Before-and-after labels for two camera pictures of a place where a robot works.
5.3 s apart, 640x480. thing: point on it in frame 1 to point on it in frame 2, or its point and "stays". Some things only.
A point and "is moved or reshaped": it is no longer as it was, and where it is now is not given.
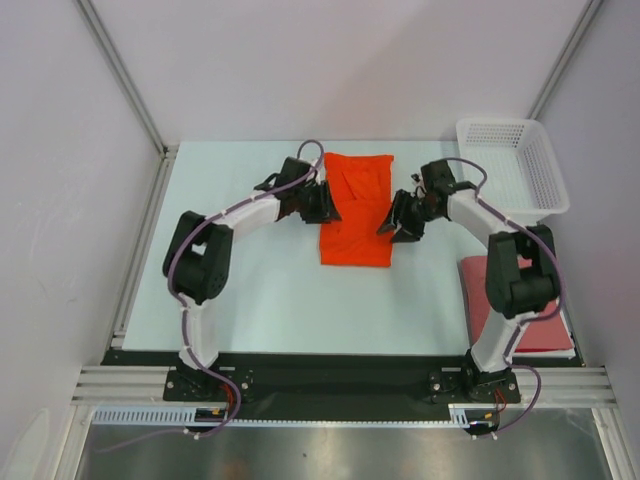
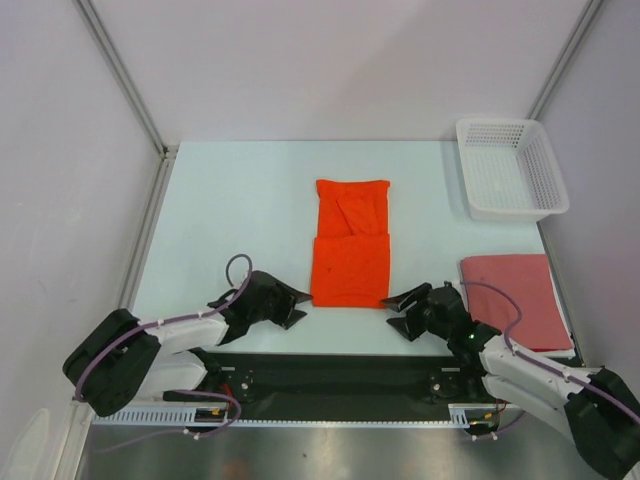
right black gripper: [410, 232] to [401, 301]
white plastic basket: [512, 165] stays
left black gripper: [325, 211] to [287, 298]
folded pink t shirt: [546, 334] stays
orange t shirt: [361, 188] is moved or reshaped
